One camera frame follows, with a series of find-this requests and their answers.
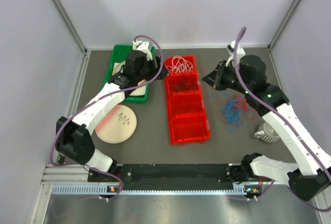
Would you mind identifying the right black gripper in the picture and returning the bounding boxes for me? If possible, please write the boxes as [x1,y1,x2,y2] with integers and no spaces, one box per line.
[201,60,250,95]

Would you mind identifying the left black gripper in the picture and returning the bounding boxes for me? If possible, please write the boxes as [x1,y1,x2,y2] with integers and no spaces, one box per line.
[136,54,169,82]

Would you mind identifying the coloured cable bundle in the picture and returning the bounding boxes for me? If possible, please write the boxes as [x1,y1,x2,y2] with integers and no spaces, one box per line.
[206,92,259,133]

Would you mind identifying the black thin cables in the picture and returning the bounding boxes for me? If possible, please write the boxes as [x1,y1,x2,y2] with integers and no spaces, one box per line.
[174,78,199,93]

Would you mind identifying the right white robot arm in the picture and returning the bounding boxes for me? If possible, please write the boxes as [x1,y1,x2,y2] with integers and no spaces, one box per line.
[202,55,330,202]

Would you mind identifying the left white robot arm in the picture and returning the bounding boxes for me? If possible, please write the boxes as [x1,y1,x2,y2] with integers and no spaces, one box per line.
[53,48,169,181]

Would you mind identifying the white square board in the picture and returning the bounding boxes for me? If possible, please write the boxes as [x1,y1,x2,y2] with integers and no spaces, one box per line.
[111,61,147,97]

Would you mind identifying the green plastic tray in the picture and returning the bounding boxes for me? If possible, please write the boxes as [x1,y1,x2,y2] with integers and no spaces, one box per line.
[101,44,149,103]

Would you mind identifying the beige floral plate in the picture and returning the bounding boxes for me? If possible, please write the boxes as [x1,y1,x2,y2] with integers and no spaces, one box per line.
[95,104,137,144]

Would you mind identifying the silver finned heat sink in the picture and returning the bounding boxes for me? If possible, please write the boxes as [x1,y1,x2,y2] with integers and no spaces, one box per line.
[254,122,280,143]

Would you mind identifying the red compartment bin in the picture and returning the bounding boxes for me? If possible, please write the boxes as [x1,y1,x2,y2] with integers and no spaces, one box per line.
[164,55,210,145]

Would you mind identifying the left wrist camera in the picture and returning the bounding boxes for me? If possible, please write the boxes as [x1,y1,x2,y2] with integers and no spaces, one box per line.
[132,40,153,61]

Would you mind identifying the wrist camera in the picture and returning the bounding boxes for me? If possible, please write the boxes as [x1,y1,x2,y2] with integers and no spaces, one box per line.
[226,40,246,66]
[132,40,153,61]

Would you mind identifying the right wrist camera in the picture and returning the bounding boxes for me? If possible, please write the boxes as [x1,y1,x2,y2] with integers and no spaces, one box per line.
[226,40,246,66]

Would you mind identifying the white cables in bin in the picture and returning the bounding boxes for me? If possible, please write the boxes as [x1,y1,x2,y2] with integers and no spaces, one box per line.
[165,55,194,74]

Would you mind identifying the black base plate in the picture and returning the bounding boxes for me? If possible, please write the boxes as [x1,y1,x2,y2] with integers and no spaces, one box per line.
[87,163,275,191]

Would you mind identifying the grey slotted cable duct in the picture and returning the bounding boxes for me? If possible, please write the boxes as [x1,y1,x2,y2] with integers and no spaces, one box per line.
[51,184,261,196]

